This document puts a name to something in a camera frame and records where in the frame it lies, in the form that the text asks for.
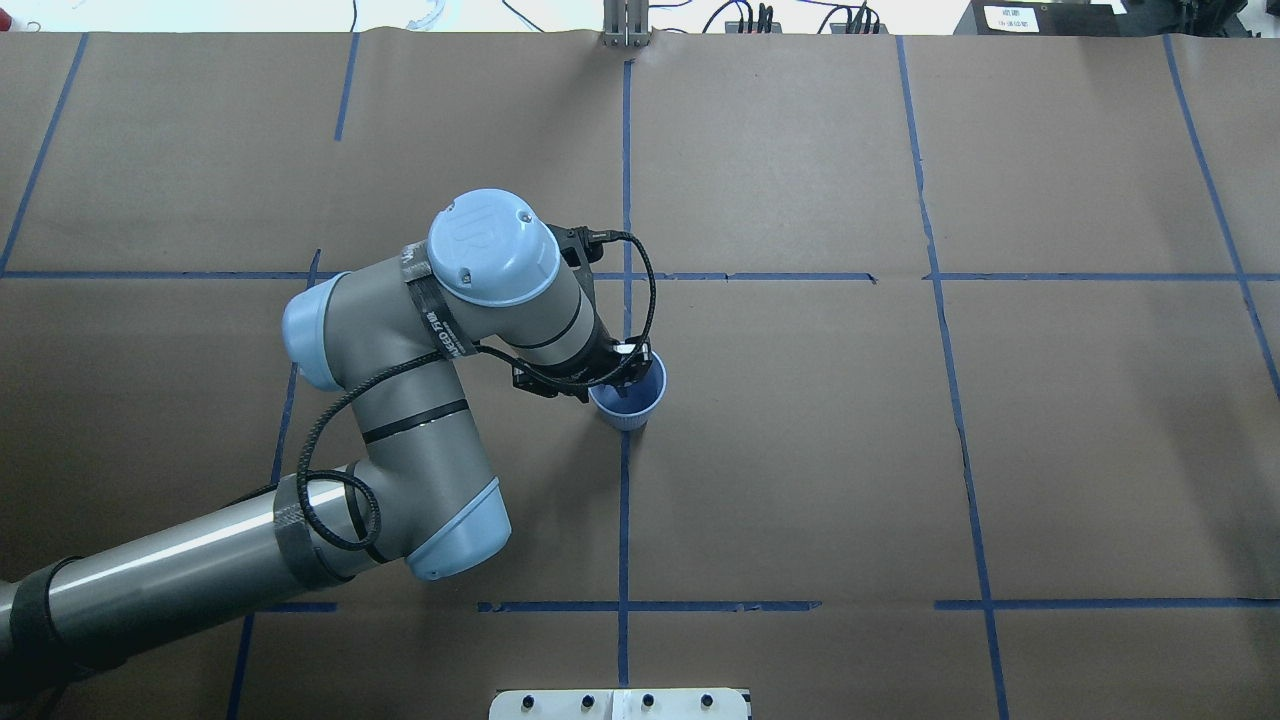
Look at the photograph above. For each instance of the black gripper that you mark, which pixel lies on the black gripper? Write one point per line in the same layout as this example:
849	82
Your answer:
607	362

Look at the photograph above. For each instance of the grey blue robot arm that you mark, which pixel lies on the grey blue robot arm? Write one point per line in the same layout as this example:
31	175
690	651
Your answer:
394	470

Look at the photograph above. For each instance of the blue ribbed plastic cup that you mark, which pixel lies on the blue ribbed plastic cup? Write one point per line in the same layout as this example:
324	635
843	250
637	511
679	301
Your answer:
628	405

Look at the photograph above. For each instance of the black box with label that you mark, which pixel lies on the black box with label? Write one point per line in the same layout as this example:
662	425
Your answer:
1038	18

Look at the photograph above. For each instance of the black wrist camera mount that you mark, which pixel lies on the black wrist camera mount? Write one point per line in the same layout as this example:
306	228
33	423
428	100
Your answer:
581	246

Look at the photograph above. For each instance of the aluminium frame post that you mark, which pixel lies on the aluminium frame post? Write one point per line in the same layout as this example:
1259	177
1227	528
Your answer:
625	23

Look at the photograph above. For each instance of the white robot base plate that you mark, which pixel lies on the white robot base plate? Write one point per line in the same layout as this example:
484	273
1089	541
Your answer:
623	703

